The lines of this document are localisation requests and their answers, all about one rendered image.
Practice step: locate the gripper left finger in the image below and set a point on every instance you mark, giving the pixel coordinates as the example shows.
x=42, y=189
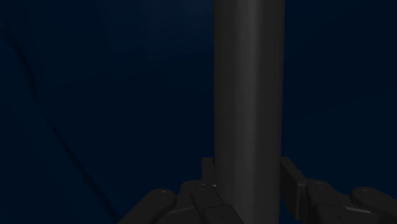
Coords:
x=198, y=198

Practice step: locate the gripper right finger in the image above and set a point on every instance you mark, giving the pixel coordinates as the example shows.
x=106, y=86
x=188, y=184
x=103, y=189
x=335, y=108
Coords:
x=322, y=198

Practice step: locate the tall grey cylinder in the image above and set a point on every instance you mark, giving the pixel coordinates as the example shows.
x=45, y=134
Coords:
x=248, y=108

